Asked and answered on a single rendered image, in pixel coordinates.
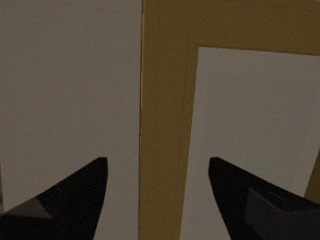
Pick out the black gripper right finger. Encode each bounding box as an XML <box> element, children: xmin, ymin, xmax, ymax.
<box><xmin>208</xmin><ymin>158</ymin><xmax>320</xmax><ymax>240</ymax></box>

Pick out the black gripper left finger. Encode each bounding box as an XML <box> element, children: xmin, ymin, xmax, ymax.
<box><xmin>0</xmin><ymin>157</ymin><xmax>108</xmax><ymax>240</ymax></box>

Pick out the tan flat board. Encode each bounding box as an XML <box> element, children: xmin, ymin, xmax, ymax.
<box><xmin>0</xmin><ymin>0</ymin><xmax>142</xmax><ymax>240</ymax></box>

